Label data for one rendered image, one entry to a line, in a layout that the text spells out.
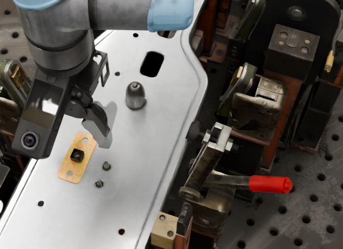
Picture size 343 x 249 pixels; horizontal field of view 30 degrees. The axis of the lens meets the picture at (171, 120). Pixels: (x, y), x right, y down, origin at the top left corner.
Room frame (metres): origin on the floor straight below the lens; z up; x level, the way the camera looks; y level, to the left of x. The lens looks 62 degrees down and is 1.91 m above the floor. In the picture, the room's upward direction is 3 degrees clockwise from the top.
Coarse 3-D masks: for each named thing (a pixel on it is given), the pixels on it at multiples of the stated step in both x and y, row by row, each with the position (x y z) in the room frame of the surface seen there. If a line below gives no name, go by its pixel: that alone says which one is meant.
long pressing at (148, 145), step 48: (96, 48) 0.62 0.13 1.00; (144, 48) 0.63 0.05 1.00; (96, 96) 0.53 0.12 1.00; (192, 96) 0.54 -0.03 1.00; (96, 144) 0.44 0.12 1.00; (144, 144) 0.44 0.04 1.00; (48, 192) 0.36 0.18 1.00; (96, 192) 0.36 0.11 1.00; (144, 192) 0.36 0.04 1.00; (0, 240) 0.28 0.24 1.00; (48, 240) 0.28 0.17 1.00; (96, 240) 0.28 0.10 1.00; (144, 240) 0.29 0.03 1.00
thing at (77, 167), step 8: (80, 136) 0.45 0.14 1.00; (88, 136) 0.45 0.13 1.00; (72, 144) 0.44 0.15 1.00; (80, 144) 0.44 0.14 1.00; (88, 144) 0.44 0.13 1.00; (72, 152) 0.42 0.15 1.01; (80, 152) 0.42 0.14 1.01; (88, 152) 0.42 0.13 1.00; (64, 160) 0.41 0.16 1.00; (72, 160) 0.41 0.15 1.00; (80, 160) 0.41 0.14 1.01; (88, 160) 0.41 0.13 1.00; (64, 168) 0.40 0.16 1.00; (72, 168) 0.40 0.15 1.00; (80, 168) 0.40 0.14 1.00; (64, 176) 0.38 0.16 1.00; (72, 176) 0.38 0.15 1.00; (80, 176) 0.38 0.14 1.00
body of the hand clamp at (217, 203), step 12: (204, 192) 0.35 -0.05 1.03; (216, 192) 0.35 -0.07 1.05; (228, 192) 0.35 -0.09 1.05; (192, 204) 0.33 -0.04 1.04; (204, 204) 0.33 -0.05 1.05; (216, 204) 0.33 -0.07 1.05; (228, 204) 0.33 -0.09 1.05; (192, 216) 0.33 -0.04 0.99; (204, 216) 0.33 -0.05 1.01; (216, 216) 0.32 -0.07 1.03; (192, 228) 0.33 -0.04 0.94; (204, 228) 0.32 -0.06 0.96; (216, 228) 0.32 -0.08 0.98; (192, 240) 0.33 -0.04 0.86; (204, 240) 0.33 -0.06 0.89; (216, 240) 0.35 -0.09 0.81
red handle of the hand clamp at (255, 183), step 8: (216, 176) 0.36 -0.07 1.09; (224, 176) 0.35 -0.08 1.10; (232, 176) 0.35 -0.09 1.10; (240, 176) 0.35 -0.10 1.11; (248, 176) 0.35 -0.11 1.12; (256, 176) 0.34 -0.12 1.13; (264, 176) 0.34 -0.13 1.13; (272, 176) 0.34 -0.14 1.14; (208, 184) 0.35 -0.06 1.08; (216, 184) 0.34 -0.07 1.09; (224, 184) 0.34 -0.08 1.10; (232, 184) 0.34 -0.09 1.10; (240, 184) 0.34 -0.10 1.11; (248, 184) 0.33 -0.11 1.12; (256, 184) 0.33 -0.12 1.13; (264, 184) 0.33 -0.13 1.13; (272, 184) 0.33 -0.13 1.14; (280, 184) 0.32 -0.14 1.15; (288, 184) 0.32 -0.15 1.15; (272, 192) 0.32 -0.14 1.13; (280, 192) 0.32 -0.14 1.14; (288, 192) 0.32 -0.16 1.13
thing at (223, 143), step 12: (192, 132) 0.36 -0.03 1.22; (204, 132) 0.36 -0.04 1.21; (216, 132) 0.37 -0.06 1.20; (228, 132) 0.36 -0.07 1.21; (204, 144) 0.37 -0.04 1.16; (216, 144) 0.34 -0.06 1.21; (228, 144) 0.35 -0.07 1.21; (204, 156) 0.34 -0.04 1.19; (216, 156) 0.34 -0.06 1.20; (192, 168) 0.37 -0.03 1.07; (204, 168) 0.34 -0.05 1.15; (192, 180) 0.34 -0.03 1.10; (204, 180) 0.34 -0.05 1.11
